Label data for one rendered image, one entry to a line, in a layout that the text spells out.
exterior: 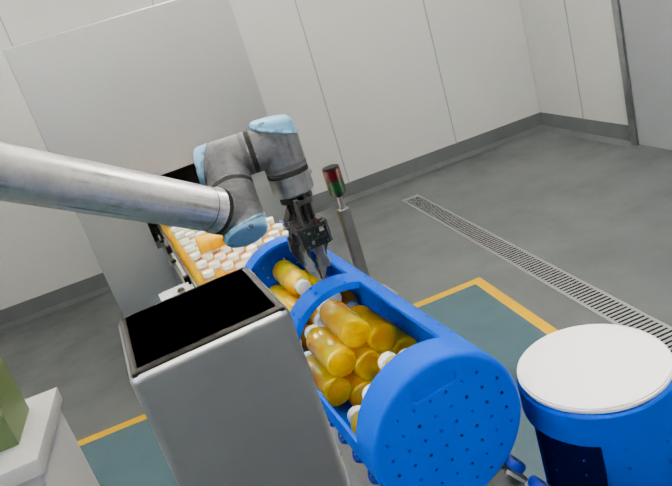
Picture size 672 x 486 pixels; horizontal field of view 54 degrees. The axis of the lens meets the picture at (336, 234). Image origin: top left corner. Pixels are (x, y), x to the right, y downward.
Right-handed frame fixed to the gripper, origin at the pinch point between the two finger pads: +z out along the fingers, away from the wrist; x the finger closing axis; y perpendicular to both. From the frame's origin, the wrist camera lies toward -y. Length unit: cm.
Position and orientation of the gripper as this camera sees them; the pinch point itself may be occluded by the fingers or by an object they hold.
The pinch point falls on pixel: (318, 273)
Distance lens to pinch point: 148.4
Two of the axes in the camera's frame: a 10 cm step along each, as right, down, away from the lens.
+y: 3.7, 2.1, -9.0
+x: 8.8, -3.8, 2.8
